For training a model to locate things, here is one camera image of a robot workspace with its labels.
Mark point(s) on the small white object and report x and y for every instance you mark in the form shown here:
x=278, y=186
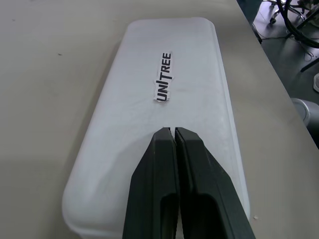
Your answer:
x=316, y=83

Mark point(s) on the grey round cylinder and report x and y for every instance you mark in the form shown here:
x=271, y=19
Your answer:
x=307, y=112

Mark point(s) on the white Unitree plastic case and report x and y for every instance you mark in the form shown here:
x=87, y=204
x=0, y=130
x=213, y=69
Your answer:
x=199, y=74

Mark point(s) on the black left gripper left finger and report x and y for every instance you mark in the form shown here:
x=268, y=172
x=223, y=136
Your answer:
x=154, y=174

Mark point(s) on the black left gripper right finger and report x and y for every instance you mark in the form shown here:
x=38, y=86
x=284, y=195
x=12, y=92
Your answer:
x=204, y=179

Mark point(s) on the Unitree paper label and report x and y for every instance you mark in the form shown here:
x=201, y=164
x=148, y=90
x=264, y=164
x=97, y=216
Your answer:
x=165, y=74

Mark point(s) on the office chair wheeled base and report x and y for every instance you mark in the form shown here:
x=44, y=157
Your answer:
x=275, y=15

